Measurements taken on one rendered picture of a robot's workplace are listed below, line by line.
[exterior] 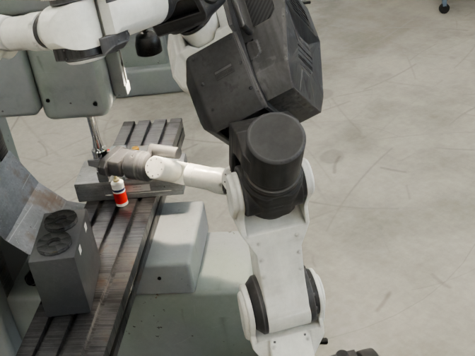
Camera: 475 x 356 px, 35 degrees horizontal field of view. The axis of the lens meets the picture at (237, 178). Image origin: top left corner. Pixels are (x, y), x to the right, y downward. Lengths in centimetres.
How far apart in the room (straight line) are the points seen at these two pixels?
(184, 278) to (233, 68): 88
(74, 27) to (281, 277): 73
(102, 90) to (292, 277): 75
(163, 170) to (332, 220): 182
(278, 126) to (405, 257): 220
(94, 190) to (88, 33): 113
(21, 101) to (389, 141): 272
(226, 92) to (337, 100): 335
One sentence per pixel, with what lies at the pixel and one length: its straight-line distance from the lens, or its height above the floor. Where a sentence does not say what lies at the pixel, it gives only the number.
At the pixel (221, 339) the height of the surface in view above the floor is 53.
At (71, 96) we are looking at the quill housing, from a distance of 211.
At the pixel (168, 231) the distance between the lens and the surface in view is 241.
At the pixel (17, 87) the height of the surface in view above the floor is 143.
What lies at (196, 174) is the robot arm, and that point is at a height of 115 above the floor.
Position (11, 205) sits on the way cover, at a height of 99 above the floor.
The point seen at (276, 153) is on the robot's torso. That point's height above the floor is 152.
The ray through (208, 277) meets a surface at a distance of 238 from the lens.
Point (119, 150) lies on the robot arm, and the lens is 227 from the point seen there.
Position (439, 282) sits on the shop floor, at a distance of 343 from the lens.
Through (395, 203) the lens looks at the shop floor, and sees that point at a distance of 390.
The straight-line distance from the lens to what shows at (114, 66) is 212.
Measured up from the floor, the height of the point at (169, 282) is 78.
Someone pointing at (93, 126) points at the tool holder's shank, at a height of 125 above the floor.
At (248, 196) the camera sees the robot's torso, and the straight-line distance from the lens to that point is 154.
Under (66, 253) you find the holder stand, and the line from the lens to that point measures 196.
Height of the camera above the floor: 223
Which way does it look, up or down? 32 degrees down
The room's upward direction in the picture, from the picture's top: 8 degrees counter-clockwise
